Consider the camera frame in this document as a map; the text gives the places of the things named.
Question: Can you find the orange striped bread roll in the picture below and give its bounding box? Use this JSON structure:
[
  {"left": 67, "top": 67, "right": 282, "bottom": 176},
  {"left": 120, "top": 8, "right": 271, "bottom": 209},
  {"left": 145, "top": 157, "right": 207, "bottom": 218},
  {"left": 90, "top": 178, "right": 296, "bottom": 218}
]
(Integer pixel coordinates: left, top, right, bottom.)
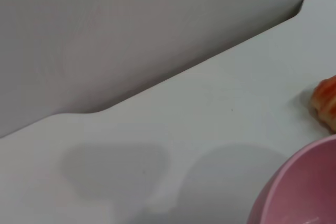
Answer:
[{"left": 310, "top": 74, "right": 336, "bottom": 133}]

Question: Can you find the pink plastic bowl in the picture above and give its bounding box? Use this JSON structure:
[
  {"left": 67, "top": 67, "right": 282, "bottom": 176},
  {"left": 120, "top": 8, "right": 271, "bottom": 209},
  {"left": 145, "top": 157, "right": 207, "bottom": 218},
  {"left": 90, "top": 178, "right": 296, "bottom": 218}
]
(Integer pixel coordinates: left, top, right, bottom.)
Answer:
[{"left": 246, "top": 134, "right": 336, "bottom": 224}]

